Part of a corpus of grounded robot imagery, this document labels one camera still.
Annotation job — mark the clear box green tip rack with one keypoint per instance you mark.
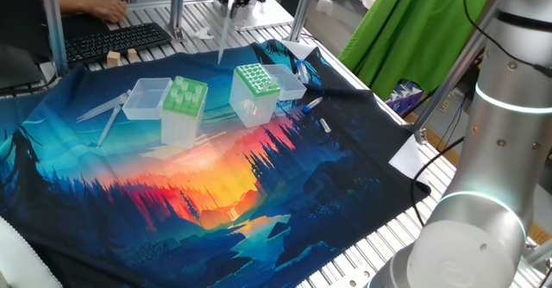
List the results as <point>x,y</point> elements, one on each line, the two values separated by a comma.
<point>252,109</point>
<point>179,133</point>

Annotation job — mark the person bare forearm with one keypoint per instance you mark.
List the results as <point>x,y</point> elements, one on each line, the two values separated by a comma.
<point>73,4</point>

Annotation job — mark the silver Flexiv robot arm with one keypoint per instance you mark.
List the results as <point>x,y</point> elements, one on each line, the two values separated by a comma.
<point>474,245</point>

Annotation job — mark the person bare hand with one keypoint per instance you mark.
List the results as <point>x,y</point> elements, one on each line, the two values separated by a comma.
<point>107,10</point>

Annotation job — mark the crumpled white paper scrap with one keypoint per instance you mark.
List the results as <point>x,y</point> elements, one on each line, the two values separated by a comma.
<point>202,33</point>

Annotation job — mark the black computer keyboard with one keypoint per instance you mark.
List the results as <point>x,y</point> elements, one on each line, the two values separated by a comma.
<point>116,40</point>

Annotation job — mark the slim blue-capped conical tube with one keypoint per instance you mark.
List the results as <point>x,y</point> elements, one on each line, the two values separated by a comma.
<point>312,104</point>

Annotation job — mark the bright green fabric sheet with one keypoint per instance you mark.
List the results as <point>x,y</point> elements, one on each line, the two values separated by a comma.
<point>409,29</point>

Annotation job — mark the blue patterned box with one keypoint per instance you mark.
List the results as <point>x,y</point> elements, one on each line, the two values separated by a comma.
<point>403,98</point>

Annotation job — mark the printed sunset landscape cloth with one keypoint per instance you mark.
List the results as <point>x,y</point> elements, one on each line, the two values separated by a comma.
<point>215,193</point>

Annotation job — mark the person dark clothed torso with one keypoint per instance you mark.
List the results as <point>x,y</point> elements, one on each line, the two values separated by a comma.
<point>21,20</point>

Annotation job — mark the white stand with base plate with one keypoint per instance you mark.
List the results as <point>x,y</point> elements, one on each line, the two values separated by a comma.
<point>267,16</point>

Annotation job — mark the slanted aluminium frame post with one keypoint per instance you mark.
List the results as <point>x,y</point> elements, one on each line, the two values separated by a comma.
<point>448,81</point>

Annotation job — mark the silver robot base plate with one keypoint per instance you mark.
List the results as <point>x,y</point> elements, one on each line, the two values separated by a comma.
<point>355,279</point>

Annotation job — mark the aluminium frame beam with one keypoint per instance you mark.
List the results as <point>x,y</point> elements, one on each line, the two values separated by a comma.
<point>539,253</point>

